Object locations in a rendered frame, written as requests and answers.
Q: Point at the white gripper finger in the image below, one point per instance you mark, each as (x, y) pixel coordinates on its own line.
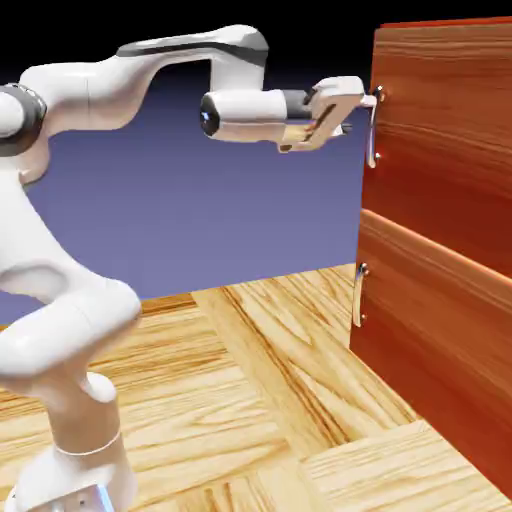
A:
(366, 100)

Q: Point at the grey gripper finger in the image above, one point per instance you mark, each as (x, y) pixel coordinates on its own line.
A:
(343, 129)

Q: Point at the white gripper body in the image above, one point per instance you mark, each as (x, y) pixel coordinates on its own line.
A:
(340, 94)

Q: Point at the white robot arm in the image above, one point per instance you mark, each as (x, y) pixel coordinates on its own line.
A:
(88, 92)

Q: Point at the tall reddish cabinet door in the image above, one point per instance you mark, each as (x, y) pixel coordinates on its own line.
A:
(448, 132)

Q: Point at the reddish wooden cabinet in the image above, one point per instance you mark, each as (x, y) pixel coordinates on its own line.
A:
(448, 192)

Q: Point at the reddish cabinet door with ledge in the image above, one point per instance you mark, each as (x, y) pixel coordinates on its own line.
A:
(432, 332)

